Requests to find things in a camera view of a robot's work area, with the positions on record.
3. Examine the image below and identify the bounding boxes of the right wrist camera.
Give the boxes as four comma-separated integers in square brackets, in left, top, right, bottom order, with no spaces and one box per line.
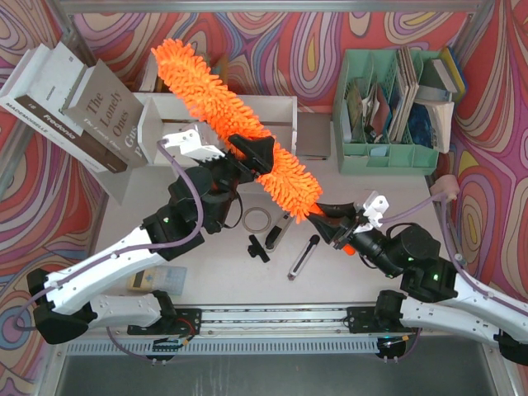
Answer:
[354,191,389,233]

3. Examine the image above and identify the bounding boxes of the pink piggy figurine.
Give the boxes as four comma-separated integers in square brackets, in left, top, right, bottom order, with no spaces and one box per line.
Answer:
[430,174,460,201]

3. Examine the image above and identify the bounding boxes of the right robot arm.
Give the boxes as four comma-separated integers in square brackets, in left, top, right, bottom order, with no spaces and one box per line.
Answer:
[308,204,527,365]

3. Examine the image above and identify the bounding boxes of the grey notebook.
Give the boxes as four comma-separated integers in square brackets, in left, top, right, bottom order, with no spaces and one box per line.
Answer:
[296,112,331,160]

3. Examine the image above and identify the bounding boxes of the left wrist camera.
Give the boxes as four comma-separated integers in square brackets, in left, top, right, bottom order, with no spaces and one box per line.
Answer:
[162,123,225,162]

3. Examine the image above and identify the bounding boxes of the yellow grey calculator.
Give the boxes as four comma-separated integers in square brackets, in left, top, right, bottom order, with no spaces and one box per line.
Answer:
[126,266,187,295]

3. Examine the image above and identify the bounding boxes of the mint green desk organizer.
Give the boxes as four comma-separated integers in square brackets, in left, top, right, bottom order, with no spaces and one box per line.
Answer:
[332,47,439,176]

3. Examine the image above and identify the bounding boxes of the clear tape roll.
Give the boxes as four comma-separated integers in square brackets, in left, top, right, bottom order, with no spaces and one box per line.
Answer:
[242,207,271,234]

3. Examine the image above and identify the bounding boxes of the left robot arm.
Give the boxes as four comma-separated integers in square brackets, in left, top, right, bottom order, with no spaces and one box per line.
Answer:
[26,130,275,345]

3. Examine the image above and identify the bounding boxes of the white wooden bookshelf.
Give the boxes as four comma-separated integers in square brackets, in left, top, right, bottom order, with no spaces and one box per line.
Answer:
[135,93,297,167]

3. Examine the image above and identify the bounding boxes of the black grey stapler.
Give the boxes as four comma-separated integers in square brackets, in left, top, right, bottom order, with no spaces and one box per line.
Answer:
[264,211,293,252]

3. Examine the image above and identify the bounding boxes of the orange microfiber duster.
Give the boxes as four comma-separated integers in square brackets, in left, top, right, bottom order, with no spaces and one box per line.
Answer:
[151,39,325,222]

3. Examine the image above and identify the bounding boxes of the black binder clip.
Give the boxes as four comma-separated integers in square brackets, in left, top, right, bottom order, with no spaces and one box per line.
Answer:
[247,234,270,263]

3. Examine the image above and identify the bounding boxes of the white books beside organizer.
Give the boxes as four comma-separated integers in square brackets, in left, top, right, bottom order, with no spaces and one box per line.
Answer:
[409,47,467,153]

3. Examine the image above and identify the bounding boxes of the small books behind shelf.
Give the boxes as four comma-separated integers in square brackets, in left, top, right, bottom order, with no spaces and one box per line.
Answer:
[135,50,229,93]

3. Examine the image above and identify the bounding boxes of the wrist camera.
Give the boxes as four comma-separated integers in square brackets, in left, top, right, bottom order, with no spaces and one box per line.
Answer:
[162,123,225,162]
[354,191,389,233]

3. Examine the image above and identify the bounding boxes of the black white marker pen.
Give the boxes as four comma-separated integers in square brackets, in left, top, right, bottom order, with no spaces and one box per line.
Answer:
[287,234,320,281]

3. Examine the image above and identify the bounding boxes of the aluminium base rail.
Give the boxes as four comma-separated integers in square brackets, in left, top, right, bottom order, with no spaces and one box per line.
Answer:
[49,304,508,339]

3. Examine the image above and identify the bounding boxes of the large grey white book stack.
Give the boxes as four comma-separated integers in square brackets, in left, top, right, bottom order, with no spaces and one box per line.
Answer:
[1,43,147,173]

